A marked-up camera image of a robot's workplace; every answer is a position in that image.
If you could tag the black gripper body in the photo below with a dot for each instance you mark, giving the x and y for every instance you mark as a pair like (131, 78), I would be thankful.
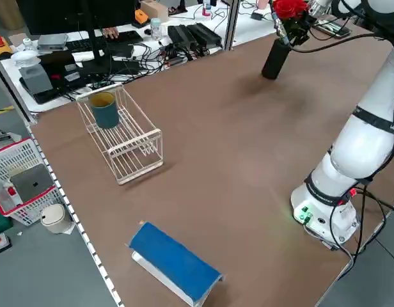
(306, 22)

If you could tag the red rose bouquet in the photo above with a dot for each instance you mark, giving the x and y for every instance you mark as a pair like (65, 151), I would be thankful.
(289, 8)

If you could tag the black cylindrical vase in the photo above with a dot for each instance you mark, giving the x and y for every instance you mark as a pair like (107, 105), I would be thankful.
(273, 60)

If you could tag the black smartphone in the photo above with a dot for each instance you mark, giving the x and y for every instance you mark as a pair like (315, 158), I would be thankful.
(333, 29)

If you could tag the white desk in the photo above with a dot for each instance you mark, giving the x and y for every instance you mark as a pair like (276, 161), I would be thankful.
(248, 28)

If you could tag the black power box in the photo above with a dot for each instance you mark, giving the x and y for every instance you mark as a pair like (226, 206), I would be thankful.
(181, 36)
(205, 35)

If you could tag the clear bottle red label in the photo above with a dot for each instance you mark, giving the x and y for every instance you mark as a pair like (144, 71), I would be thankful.
(207, 11)

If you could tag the clear bottle pale cap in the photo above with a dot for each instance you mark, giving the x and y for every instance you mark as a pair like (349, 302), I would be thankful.
(155, 30)

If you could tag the cardboard box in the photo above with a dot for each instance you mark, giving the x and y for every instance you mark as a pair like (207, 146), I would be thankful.
(155, 9)

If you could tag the dark teal cup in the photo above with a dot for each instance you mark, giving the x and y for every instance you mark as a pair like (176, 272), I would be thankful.
(104, 115)

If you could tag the black keyboard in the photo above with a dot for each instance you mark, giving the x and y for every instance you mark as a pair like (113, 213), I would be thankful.
(88, 43)

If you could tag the black computer monitor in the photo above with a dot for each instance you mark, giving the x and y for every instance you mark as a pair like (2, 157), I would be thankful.
(72, 16)

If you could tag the silver flat device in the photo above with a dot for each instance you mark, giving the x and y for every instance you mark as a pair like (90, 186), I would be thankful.
(53, 41)

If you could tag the blue curved pad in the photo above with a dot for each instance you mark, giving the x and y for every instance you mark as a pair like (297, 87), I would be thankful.
(171, 256)

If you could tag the grey tissue box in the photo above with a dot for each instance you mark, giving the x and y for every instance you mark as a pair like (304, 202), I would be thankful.
(35, 80)

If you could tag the small white object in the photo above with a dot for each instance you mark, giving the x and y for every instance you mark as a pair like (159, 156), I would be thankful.
(24, 57)

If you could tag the cardboard roll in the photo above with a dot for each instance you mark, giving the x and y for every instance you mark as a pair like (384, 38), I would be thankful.
(8, 12)

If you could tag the silver laptop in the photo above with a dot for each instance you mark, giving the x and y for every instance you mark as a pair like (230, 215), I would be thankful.
(32, 184)

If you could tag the small white bin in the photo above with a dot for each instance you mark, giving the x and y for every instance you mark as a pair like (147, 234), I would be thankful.
(56, 220)

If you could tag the white and red basket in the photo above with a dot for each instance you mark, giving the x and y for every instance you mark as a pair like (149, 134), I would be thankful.
(34, 211)

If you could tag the grey box red button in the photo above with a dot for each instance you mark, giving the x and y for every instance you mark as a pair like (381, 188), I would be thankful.
(0, 244)

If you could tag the aluminium frame post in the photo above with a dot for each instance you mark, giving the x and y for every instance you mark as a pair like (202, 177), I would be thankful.
(231, 22)

